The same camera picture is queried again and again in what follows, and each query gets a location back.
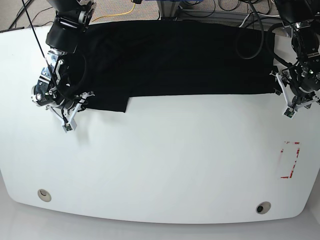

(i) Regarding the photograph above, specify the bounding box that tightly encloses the yellow cable on floor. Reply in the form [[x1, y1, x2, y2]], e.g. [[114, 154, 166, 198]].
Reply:
[[91, 1, 136, 23]]

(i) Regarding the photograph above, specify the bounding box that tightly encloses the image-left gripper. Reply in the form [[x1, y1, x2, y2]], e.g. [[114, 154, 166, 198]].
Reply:
[[45, 91, 95, 125]]

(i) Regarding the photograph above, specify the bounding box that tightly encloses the table grommet hole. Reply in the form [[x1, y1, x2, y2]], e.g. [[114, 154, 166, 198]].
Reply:
[[37, 189, 52, 203], [256, 201, 271, 215]]

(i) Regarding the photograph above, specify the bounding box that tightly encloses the left table grommet hole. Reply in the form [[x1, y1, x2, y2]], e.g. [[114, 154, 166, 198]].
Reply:
[[37, 189, 52, 203]]

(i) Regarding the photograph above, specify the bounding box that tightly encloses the red tape rectangle marking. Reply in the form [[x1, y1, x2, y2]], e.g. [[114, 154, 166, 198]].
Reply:
[[277, 141, 301, 179]]

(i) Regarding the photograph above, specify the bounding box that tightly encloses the black cable image-left floor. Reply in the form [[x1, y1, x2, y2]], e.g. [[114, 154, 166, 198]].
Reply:
[[7, 0, 56, 30]]

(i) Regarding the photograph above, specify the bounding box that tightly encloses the black t-shirt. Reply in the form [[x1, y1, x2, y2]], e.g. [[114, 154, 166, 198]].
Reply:
[[61, 20, 278, 112]]

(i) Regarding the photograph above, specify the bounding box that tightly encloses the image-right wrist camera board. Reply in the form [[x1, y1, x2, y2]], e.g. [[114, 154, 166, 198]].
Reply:
[[283, 107, 297, 119]]

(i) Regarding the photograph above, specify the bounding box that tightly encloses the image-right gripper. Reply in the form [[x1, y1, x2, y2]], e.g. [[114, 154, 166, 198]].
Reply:
[[270, 65, 320, 110]]

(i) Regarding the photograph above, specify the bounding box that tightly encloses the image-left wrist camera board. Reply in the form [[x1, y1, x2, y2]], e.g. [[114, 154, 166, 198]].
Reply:
[[62, 119, 77, 133]]

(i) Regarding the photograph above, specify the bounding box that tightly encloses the black robot arm image-left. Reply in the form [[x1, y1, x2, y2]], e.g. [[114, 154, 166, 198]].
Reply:
[[31, 0, 96, 132]]

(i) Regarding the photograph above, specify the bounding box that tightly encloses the right table grommet hole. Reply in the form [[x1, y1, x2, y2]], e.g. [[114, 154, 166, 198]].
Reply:
[[256, 201, 271, 215]]

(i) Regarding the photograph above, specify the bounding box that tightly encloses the aluminium frame stand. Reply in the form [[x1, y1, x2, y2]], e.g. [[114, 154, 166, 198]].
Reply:
[[156, 0, 248, 23]]

